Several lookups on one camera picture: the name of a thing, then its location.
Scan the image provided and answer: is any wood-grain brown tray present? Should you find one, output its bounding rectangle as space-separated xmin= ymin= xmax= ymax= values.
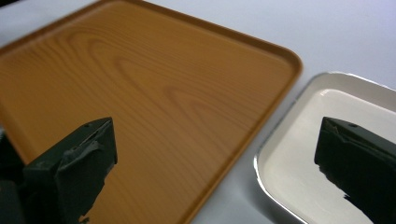
xmin=0 ymin=0 xmax=304 ymax=224

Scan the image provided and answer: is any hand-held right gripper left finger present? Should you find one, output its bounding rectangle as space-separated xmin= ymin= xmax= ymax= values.
xmin=19 ymin=117 xmax=119 ymax=224

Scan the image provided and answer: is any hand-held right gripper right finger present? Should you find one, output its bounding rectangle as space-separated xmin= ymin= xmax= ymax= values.
xmin=314 ymin=117 xmax=396 ymax=224

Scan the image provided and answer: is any white metal tray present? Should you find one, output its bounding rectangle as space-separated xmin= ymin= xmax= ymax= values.
xmin=253 ymin=71 xmax=396 ymax=224

